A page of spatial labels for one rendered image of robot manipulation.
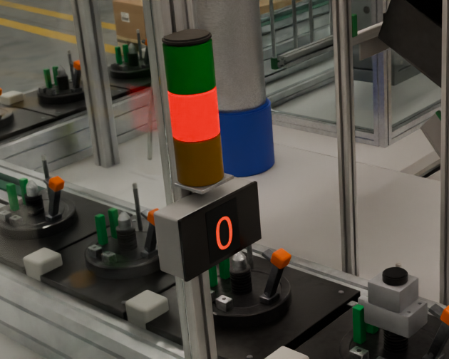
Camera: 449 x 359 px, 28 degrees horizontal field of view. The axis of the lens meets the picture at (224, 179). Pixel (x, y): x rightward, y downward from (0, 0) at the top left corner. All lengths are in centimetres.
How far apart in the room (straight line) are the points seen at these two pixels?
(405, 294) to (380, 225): 67
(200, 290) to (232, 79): 96
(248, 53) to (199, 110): 103
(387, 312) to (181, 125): 36
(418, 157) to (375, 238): 42
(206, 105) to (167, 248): 16
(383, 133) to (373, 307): 105
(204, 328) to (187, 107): 29
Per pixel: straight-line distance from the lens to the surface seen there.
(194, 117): 90
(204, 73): 89
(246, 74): 194
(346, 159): 132
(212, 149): 92
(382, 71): 207
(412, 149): 212
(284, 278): 130
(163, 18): 91
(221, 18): 190
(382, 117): 210
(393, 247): 166
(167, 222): 92
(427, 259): 162
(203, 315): 105
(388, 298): 108
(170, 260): 94
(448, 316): 106
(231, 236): 97
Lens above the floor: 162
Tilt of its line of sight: 22 degrees down
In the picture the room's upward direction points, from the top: 5 degrees counter-clockwise
